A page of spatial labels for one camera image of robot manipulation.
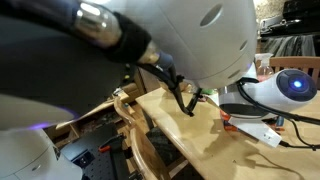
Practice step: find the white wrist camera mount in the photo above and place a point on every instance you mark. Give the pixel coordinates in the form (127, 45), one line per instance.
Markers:
(257, 129)

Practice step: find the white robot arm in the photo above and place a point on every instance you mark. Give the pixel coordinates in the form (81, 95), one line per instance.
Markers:
(61, 58)

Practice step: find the pink liquid spray bottle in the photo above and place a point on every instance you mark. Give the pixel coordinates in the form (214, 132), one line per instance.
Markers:
(264, 71)

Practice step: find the light wooden chair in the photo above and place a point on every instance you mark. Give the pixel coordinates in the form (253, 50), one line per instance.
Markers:
(145, 155)

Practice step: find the wooden coffee table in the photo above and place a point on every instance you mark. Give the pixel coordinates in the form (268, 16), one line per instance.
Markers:
(126, 93)

